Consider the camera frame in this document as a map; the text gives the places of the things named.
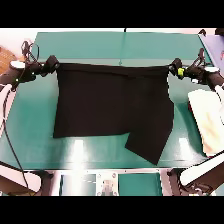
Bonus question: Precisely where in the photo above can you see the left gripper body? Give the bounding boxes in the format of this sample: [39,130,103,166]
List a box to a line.
[43,54,61,76]

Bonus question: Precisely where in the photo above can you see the black cable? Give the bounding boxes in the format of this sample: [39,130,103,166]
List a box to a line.
[1,89,32,192]

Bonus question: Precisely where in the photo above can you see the white garment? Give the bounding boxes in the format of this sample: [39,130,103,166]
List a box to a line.
[187,87,224,158]

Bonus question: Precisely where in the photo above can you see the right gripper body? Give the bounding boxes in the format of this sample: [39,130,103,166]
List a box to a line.
[168,57,184,78]

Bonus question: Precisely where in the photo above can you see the silver frame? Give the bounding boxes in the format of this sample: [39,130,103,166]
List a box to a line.
[42,167,175,197]

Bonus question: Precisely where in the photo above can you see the black garment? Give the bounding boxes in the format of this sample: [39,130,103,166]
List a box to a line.
[52,62,176,166]

